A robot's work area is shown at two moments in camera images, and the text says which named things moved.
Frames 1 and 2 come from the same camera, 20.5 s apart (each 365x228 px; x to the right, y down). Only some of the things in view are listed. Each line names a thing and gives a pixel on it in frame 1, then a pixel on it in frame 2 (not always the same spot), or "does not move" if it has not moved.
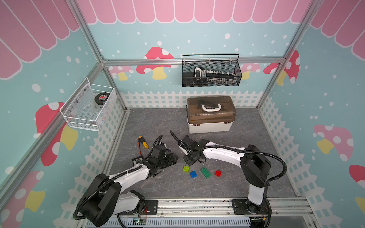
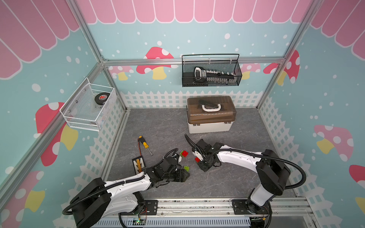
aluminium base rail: x=280 y=207 does not move
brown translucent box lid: x=209 y=109 does not move
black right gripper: x=185 y=159 to x=202 y=167
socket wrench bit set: x=214 y=76 does not move
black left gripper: x=171 y=158 to x=180 y=175
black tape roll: x=101 y=98 does not move
